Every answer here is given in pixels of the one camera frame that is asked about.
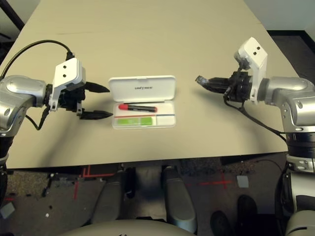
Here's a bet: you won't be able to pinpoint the black marker with red cap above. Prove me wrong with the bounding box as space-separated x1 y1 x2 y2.
118 103 158 113

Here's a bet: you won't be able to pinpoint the green eraser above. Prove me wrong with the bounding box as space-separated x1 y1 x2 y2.
117 117 154 126

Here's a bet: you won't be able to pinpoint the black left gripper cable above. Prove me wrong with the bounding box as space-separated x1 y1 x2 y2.
24 108 49 131

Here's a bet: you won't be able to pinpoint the small dark blue eraser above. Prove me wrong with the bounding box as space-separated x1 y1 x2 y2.
195 75 209 86

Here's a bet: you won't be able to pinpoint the white plastic pencil case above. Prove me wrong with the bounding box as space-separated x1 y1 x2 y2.
108 75 177 129

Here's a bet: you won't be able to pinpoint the grey floor sheet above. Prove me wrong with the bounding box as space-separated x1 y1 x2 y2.
0 203 15 219
236 175 249 189

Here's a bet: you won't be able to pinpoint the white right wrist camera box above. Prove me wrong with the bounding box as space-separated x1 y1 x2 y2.
233 36 268 105

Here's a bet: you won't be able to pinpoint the grey robot leg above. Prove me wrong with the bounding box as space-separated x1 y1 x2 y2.
161 166 197 233
91 168 136 226

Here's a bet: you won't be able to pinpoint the red floor tape cross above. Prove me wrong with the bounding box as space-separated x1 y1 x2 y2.
199 178 233 190

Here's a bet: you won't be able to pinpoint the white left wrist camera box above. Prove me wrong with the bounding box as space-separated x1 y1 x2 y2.
48 58 87 113

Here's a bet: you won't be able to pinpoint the side table with black frame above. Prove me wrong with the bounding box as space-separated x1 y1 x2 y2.
0 0 25 31

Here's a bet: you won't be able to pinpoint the thin black floor cable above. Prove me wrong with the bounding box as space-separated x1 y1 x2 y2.
255 159 287 173

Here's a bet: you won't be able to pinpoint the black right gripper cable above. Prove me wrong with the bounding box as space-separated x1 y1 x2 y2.
222 94 288 142

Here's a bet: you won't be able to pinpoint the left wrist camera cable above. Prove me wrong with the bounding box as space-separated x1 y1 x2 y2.
0 40 75 79

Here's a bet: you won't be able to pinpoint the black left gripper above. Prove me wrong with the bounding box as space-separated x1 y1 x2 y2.
58 82 114 121

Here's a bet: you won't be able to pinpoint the grey robot right leg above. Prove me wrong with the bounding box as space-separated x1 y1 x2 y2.
161 166 197 233

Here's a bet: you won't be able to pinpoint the grey robot left leg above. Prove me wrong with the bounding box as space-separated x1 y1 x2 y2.
91 168 136 226

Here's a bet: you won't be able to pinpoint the grey robot torso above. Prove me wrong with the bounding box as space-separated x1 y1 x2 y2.
61 219 188 236

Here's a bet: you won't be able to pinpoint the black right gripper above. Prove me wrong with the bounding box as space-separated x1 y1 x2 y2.
203 69 254 104

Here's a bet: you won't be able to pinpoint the red floor tape lines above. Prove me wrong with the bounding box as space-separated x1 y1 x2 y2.
73 166 115 200

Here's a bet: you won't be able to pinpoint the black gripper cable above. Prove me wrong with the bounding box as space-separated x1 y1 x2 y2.
24 108 49 131
222 94 288 142

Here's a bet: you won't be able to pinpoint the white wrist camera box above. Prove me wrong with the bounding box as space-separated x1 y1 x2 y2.
233 36 268 105
48 58 87 113

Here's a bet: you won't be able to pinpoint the black shoe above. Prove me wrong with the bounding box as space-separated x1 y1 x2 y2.
237 195 258 222
211 211 232 236

